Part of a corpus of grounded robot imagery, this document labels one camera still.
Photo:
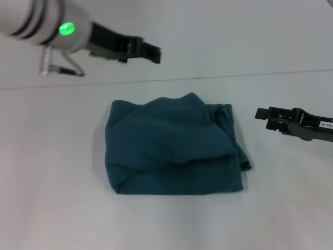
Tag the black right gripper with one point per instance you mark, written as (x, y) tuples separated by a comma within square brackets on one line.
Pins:
[(312, 127)]

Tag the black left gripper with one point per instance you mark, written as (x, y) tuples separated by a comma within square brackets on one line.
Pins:
[(112, 43)]

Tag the teal t-shirt with FREE print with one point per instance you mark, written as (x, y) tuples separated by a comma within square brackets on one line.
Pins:
[(171, 151)]

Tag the silver connector on left arm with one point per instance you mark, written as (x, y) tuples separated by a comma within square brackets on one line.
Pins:
[(46, 62)]

